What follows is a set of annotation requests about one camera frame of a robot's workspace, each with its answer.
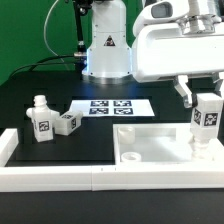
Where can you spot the white sheet with tags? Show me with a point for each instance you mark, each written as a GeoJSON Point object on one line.
{"type": "Point", "coordinates": [109, 107]}

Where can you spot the white square tabletop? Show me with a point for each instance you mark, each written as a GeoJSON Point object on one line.
{"type": "Point", "coordinates": [161, 143]}

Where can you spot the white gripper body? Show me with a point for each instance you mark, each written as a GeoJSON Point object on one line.
{"type": "Point", "coordinates": [161, 51]}

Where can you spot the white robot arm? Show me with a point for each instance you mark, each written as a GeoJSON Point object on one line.
{"type": "Point", "coordinates": [109, 57]}

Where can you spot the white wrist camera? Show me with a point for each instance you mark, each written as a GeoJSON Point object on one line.
{"type": "Point", "coordinates": [159, 12]}

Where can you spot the white U-shaped fence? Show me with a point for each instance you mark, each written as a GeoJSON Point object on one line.
{"type": "Point", "coordinates": [130, 176]}

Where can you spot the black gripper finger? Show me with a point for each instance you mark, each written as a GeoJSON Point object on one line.
{"type": "Point", "coordinates": [218, 79]}
{"type": "Point", "coordinates": [180, 84]}

